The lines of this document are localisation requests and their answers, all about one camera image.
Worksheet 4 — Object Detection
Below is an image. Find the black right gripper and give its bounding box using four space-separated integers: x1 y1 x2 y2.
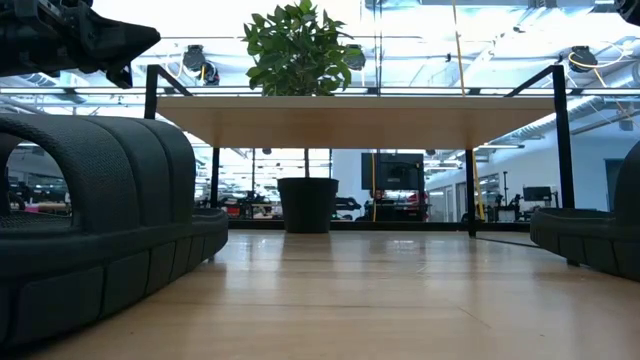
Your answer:
617 0 640 27

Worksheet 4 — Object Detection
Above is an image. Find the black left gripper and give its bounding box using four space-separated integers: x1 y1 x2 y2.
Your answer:
0 0 161 89

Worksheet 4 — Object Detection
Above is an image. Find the black rubber slide sandal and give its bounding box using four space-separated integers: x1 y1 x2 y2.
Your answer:
529 139 640 282
0 112 230 349

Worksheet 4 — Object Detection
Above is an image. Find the wooden shelf with black legs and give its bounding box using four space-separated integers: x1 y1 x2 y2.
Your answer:
144 63 576 239

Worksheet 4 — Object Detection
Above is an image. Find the green potted plant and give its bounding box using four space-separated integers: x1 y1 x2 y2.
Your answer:
243 0 367 235

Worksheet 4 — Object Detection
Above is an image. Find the small black monitor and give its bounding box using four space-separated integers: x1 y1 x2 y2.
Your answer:
522 185 554 203

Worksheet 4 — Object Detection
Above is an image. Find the black monitor screen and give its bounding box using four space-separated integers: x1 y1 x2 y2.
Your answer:
360 151 426 192

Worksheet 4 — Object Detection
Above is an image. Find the black ceiling cable reel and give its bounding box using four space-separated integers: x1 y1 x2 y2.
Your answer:
181 43 221 87
344 43 368 72
567 45 599 74

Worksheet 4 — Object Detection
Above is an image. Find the black aluminium table frame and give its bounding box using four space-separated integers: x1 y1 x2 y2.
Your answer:
227 218 532 233

